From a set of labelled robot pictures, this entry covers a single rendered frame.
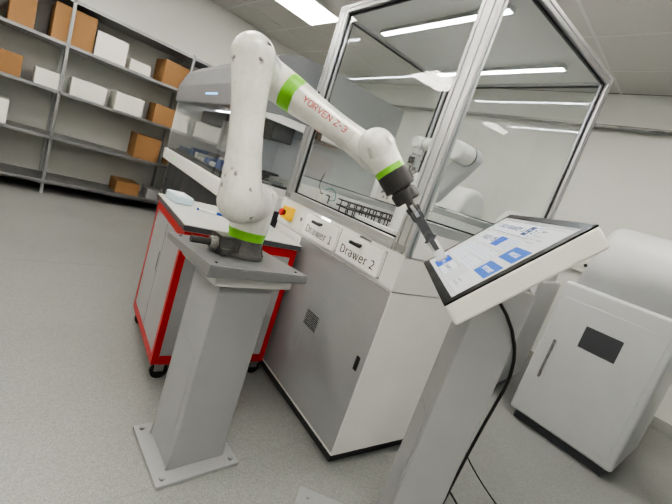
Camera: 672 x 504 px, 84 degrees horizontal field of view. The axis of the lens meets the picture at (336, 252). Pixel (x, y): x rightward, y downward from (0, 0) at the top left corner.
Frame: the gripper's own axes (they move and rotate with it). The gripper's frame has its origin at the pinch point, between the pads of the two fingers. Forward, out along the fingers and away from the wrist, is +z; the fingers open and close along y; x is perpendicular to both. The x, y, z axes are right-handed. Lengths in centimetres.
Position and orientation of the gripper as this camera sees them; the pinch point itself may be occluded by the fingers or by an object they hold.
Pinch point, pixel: (436, 249)
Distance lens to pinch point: 113.7
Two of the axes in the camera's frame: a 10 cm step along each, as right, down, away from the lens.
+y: 1.5, -1.3, 9.8
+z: 5.1, 8.6, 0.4
